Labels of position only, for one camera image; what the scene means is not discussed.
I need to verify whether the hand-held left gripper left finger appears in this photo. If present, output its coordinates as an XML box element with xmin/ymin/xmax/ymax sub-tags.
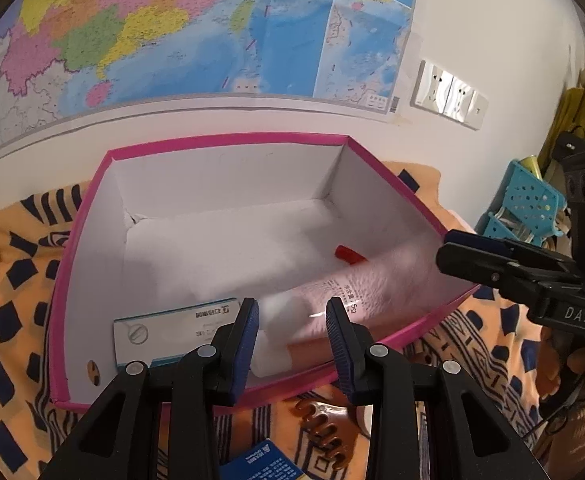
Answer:
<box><xmin>37</xmin><ymin>297</ymin><xmax>260</xmax><ymax>480</ymax></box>

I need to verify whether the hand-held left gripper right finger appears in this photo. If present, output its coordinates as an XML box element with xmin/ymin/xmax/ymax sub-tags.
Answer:
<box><xmin>325</xmin><ymin>297</ymin><xmax>548</xmax><ymax>480</ymax></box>

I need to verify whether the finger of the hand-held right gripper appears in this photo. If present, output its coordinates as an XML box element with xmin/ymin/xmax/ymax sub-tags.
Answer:
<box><xmin>435</xmin><ymin>242</ymin><xmax>583</xmax><ymax>306</ymax></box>
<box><xmin>445</xmin><ymin>229</ymin><xmax>580</xmax><ymax>275</ymax></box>

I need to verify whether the white tube with red cap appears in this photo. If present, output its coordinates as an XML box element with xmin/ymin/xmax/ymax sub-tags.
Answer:
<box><xmin>250</xmin><ymin>255</ymin><xmax>453</xmax><ymax>378</ymax></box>

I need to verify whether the white medicine box blue edge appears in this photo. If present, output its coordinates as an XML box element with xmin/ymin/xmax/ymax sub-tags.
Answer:
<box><xmin>112</xmin><ymin>299</ymin><xmax>238</xmax><ymax>366</ymax></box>

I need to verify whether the brown hair claw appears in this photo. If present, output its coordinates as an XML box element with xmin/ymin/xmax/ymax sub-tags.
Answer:
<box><xmin>292</xmin><ymin>399</ymin><xmax>360</xmax><ymax>468</ymax></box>

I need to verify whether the red plastic hydrant toy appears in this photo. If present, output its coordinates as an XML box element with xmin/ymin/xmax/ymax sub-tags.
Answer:
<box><xmin>335</xmin><ymin>245</ymin><xmax>368</xmax><ymax>265</ymax></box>

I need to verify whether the pink cardboard box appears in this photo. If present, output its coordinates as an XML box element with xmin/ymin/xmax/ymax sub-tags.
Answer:
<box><xmin>48</xmin><ymin>132</ymin><xmax>480</xmax><ymax>413</ymax></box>

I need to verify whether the blue medicine box white side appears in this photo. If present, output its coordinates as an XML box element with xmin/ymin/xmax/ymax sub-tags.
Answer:
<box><xmin>221</xmin><ymin>439</ymin><xmax>309</xmax><ymax>480</ymax></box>

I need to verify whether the person's right hand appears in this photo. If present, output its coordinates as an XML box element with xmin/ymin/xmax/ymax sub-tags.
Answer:
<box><xmin>536</xmin><ymin>327</ymin><xmax>580</xmax><ymax>401</ymax></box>

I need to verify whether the blue plastic basket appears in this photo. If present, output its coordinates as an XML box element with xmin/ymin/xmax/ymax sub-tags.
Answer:
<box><xmin>477</xmin><ymin>159</ymin><xmax>568</xmax><ymax>248</ymax></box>

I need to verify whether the yellow hanging garment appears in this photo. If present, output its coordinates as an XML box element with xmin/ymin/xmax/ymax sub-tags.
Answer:
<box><xmin>537</xmin><ymin>87</ymin><xmax>585</xmax><ymax>176</ymax></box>

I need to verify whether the orange patterned cloth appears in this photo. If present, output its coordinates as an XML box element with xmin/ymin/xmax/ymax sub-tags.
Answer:
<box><xmin>0</xmin><ymin>160</ymin><xmax>573</xmax><ymax>480</ymax></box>

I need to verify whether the white wall socket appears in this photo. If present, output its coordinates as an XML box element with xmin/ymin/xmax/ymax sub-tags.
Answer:
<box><xmin>439</xmin><ymin>72</ymin><xmax>470</xmax><ymax>120</ymax></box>
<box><xmin>465</xmin><ymin>89</ymin><xmax>490</xmax><ymax>130</ymax></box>
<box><xmin>411</xmin><ymin>60</ymin><xmax>445</xmax><ymax>111</ymax></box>

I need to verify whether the black cable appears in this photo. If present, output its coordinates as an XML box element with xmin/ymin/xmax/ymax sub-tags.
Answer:
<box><xmin>539</xmin><ymin>340</ymin><xmax>585</xmax><ymax>426</ymax></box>

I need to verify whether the colourful wall map poster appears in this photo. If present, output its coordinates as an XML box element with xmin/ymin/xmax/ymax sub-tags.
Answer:
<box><xmin>0</xmin><ymin>0</ymin><xmax>420</xmax><ymax>161</ymax></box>

